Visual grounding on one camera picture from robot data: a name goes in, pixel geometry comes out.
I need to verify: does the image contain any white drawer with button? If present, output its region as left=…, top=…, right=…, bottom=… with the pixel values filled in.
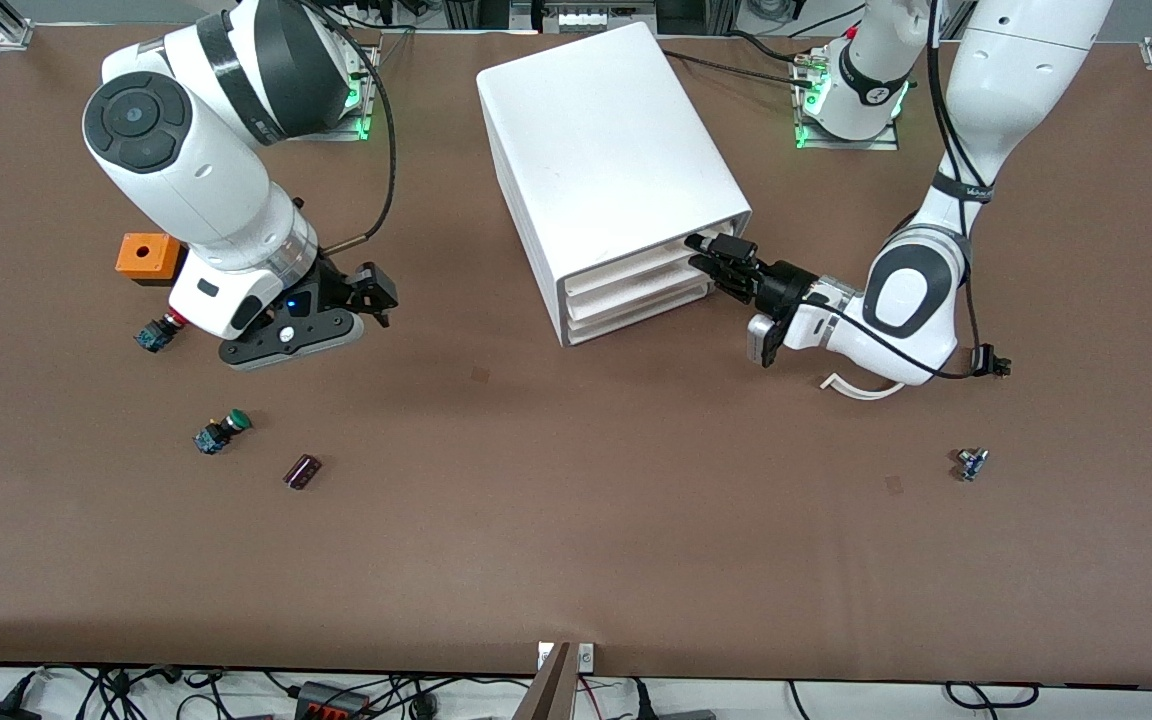
left=562, top=232, right=727, bottom=299

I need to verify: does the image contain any white empty drawer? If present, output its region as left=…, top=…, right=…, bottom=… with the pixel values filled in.
left=568, top=283, right=715, bottom=342
left=566, top=262, right=722, bottom=322

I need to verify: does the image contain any white drawer cabinet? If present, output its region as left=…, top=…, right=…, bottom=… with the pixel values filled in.
left=476, top=22, right=753, bottom=348

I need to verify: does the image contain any red push button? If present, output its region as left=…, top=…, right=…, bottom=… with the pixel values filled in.
left=134, top=312, right=185, bottom=353

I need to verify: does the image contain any green push button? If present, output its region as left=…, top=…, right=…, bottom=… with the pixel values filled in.
left=194, top=409, right=253, bottom=456

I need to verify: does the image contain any white curved plastic strip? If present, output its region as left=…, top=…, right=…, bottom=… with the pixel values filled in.
left=820, top=372, right=903, bottom=401

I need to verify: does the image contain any orange box with hole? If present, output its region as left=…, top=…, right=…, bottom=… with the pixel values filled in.
left=116, top=233, right=187, bottom=288

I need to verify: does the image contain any black orange power strip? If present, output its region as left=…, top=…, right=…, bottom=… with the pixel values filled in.
left=296, top=681, right=369, bottom=720

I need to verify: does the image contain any brown wooden bar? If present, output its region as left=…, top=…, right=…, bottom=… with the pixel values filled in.
left=513, top=642, right=577, bottom=720

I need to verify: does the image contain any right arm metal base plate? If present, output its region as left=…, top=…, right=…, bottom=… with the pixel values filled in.
left=321, top=45, right=380, bottom=142

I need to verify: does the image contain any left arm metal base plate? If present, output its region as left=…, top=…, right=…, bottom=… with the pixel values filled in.
left=794, top=50, right=900, bottom=152

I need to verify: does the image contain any black cable on table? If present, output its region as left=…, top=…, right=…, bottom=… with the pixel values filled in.
left=661, top=48, right=817, bottom=86

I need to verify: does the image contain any grey metal frame device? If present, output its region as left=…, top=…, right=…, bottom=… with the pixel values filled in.
left=511, top=0, right=659, bottom=35

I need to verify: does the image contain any white metal bracket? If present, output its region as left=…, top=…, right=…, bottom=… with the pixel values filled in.
left=536, top=642, right=597, bottom=673

